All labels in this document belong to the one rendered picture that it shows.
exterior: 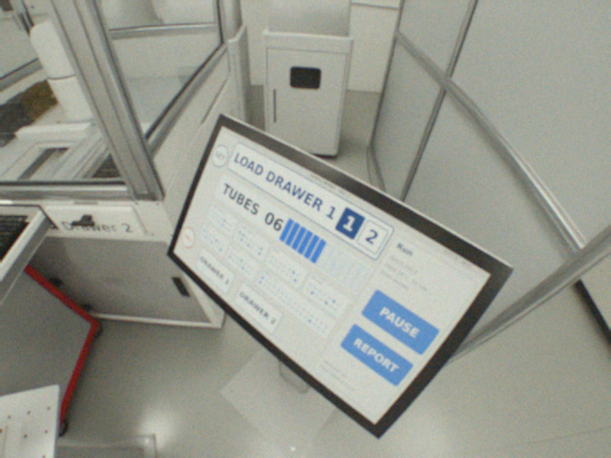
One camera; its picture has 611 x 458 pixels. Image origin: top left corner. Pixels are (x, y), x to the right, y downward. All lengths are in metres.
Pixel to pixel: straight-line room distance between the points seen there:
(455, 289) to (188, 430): 1.33
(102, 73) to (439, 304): 0.68
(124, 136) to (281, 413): 1.21
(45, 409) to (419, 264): 0.84
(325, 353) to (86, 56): 0.65
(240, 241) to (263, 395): 1.03
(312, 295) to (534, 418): 1.63
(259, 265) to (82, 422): 1.42
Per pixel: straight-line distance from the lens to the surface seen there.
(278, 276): 0.44
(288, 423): 1.41
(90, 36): 0.62
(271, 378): 1.43
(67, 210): 0.95
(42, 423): 0.88
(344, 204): 0.39
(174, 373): 1.57
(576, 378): 2.19
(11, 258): 1.01
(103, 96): 0.66
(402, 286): 0.38
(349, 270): 0.39
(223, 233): 0.51
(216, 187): 0.52
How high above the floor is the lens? 1.44
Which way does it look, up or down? 49 degrees down
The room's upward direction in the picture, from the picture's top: 5 degrees clockwise
